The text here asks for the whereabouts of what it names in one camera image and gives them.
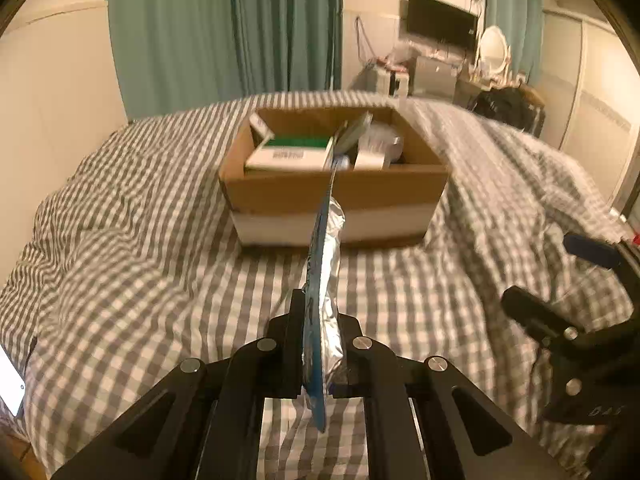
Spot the blue blister pack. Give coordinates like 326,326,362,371
303,176,345,432

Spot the green white medicine box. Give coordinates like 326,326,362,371
244,136,334,171

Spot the clear plastic round container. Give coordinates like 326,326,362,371
367,122,404,164

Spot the black bag on chair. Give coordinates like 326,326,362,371
470,87,541,136

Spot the open cardboard box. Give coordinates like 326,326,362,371
218,105,449,248

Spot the white labelled medicine box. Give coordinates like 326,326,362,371
354,145,390,170

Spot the white oval vanity mirror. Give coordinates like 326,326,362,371
476,25,511,79

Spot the white ointment tube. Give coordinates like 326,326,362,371
248,112,274,143

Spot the small grey refrigerator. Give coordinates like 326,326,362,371
409,56,458,102

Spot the lit smartphone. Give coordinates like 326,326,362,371
0,348,26,417

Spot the green curtain by window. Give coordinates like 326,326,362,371
485,0,544,84

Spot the green curtain behind bed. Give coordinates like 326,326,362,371
106,0,343,118

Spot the wall mounted black television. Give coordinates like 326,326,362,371
406,0,478,51

